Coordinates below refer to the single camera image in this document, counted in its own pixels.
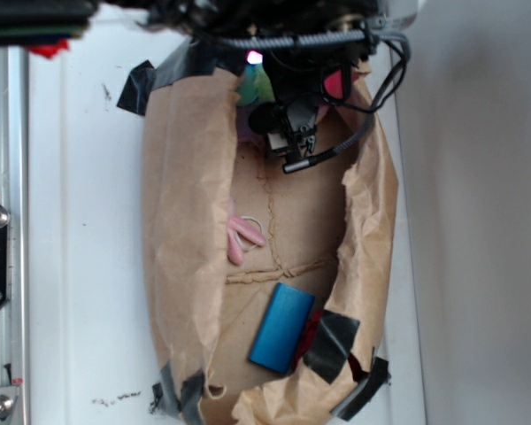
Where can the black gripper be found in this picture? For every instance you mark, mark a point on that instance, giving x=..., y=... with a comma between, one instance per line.
x=302, y=42

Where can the green plush animal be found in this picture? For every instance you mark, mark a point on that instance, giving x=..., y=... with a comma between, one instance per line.
x=255, y=88

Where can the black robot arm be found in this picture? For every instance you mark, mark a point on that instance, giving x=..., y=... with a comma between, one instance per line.
x=46, y=24

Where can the pink plush bunny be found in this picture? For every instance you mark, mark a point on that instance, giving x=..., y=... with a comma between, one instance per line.
x=241, y=236

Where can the brown paper bag tray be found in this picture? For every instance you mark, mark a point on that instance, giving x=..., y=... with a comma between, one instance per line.
x=329, y=232

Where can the blue rectangular block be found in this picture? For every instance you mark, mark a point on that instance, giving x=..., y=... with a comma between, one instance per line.
x=281, y=327

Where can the red crumpled paper ball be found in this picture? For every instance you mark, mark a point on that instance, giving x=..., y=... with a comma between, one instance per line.
x=325, y=344

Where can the aluminium frame rail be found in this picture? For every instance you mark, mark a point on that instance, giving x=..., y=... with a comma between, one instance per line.
x=14, y=369

